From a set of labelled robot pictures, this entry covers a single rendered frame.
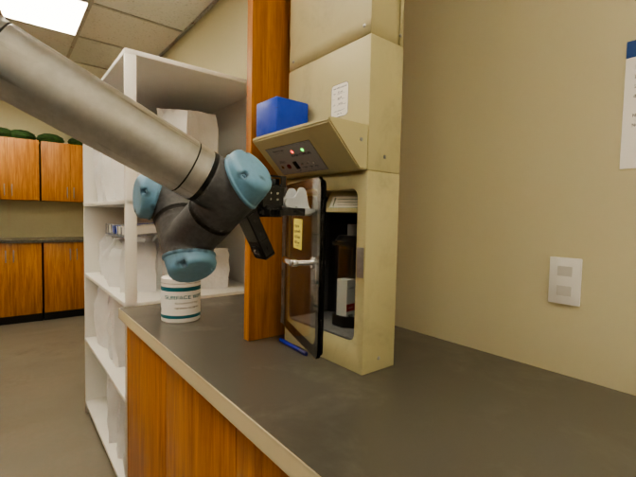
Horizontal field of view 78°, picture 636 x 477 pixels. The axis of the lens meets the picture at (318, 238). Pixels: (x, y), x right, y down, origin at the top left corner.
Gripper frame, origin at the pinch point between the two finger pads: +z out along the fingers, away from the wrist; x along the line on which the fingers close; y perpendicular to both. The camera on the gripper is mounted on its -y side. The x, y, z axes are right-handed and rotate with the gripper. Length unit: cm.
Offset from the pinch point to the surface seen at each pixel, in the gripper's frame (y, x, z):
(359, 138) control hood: 16.6, -6.0, 8.6
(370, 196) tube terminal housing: 4.3, -6.0, 12.7
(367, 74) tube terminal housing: 31.3, -5.2, 11.5
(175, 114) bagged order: 48, 124, 13
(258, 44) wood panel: 47, 31, 5
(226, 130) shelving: 51, 154, 54
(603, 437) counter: -37, -48, 26
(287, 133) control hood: 18.8, 9.7, 0.3
